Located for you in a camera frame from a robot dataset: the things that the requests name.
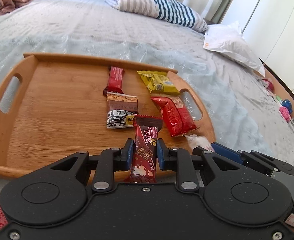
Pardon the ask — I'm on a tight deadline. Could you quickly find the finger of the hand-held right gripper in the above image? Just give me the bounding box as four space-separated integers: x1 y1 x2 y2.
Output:
192 146 214 156
211 142 275 173

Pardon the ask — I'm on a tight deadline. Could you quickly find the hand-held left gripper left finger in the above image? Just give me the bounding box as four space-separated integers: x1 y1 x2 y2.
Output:
45 138 135 194

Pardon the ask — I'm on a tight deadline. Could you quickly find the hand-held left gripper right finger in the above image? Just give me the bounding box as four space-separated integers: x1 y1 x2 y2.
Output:
156 138 240 195

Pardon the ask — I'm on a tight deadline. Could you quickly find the white candy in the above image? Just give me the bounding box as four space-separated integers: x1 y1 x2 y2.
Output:
182 134 215 155

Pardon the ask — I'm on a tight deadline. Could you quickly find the dark red chocolate wafer packet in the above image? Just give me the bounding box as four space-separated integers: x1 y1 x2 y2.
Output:
123 114 164 183

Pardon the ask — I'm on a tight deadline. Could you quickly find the red nut packet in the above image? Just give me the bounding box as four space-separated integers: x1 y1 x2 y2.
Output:
150 95 202 137

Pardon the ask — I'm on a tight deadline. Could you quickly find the brown peanut snack packet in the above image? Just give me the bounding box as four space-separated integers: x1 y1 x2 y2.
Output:
106 92 139 129

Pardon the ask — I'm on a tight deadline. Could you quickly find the yellow snack packet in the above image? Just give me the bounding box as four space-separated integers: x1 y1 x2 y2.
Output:
137 70 181 95

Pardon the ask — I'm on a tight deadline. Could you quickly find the red snack bar packet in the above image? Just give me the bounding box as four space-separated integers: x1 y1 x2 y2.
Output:
103 66 126 97

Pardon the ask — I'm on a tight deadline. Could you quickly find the wooden tray with handles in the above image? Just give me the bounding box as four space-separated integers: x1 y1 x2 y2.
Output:
0 52 216 179

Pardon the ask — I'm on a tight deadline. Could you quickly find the pink fluffy item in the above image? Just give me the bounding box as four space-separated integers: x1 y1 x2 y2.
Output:
279 106 291 123

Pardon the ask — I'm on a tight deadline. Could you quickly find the small blue item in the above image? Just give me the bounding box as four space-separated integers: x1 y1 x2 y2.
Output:
281 99 293 114

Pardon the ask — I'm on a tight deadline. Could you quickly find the small red item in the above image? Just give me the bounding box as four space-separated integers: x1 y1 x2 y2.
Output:
262 78 275 91

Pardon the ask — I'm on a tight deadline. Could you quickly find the white pillow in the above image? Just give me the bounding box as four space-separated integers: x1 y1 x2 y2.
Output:
202 21 266 78

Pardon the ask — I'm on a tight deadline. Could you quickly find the light blue lace bedspread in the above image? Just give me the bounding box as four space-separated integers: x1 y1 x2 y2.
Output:
0 0 294 195

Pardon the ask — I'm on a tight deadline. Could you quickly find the white wardrobe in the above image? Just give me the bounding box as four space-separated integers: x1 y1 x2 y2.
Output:
219 0 294 98

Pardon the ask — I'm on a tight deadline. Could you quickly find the green drape curtain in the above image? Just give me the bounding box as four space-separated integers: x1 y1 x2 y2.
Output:
203 0 245 25

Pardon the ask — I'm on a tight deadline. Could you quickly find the striped pillow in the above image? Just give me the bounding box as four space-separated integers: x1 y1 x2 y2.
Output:
104 0 209 33

